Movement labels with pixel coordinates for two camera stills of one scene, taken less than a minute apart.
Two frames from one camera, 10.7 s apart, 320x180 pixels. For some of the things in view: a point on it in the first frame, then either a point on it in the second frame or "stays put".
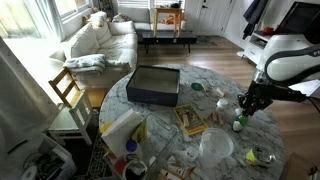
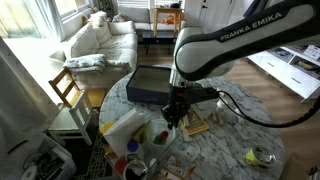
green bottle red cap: x=240 y=122 -> x=160 y=139
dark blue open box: x=154 y=85 stays put
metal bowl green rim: x=260 y=157 stays put
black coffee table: x=167 y=37 stays put
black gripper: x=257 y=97 -> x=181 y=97
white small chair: x=71 y=122 stays put
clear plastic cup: x=215 y=145 -> x=159 y=133
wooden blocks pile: x=216 y=118 stays put
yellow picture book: x=190 y=119 stays put
